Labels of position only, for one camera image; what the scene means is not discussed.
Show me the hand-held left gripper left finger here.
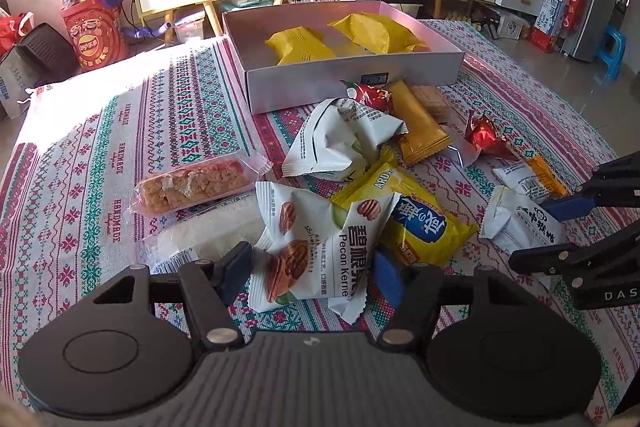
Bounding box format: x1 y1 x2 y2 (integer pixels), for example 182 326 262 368
92 241 253 352

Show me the small red snack packet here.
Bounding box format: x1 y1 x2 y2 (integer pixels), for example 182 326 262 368
340 79 396 115

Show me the clear wafer biscuit packet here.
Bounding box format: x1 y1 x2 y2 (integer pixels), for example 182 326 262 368
410 84 483 168

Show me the white and blue carton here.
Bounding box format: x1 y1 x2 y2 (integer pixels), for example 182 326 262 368
532 0 567 34

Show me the white pecan snack packet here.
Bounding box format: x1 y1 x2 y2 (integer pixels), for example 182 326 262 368
247 181 396 323

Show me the large yellow snack packet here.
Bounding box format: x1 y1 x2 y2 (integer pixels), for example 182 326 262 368
327 12 431 55

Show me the red plastic bag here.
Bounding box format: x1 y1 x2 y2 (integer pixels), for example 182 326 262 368
0 12 36 58

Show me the clear white rice cracker packet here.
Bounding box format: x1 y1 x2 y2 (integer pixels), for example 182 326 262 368
142 196 266 267

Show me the blue plastic stool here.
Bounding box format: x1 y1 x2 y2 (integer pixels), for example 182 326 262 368
595 27 629 81

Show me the white and orange snack packet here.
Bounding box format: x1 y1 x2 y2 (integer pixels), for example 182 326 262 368
492 154 568 202

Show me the clear storage bin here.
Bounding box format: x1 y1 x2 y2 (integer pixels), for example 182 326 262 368
172 7 209 44

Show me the patterned tablecloth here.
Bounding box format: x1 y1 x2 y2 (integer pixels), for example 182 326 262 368
0 19 640 410

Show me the small yellow snack packet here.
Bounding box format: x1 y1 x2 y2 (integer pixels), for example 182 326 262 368
265 26 337 66

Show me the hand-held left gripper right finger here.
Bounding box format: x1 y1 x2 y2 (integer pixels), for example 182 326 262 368
372 249 528 350

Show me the red foil candy packet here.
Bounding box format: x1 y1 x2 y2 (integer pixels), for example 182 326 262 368
464 112 518 160

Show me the white black-print snack packet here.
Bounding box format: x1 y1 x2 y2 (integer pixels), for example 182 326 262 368
479 185 568 258

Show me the red printed gift bag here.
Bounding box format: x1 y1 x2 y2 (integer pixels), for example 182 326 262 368
61 0 131 72

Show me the orange wafer packet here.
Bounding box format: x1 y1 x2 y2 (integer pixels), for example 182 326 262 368
382 79 453 166

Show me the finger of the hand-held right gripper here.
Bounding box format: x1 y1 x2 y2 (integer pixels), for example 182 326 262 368
507 229 640 278
540 155 640 223

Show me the crumpled white snack packet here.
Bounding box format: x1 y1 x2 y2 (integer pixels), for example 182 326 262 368
281 98 406 182

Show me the yellow blue-label snack packet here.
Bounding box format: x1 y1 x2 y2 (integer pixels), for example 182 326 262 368
330 147 478 268

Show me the clear-wrapped oat bar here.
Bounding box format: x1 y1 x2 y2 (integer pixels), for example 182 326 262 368
129 155 273 215

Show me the black mesh basket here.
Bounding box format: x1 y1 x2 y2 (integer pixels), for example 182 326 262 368
15 23 81 88

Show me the purple tube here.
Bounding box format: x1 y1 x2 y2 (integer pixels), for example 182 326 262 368
120 19 176 40

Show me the pink cardboard box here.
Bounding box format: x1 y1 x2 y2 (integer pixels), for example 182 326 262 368
221 0 466 115

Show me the white paper bag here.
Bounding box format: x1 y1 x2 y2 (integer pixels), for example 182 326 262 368
0 52 46 120

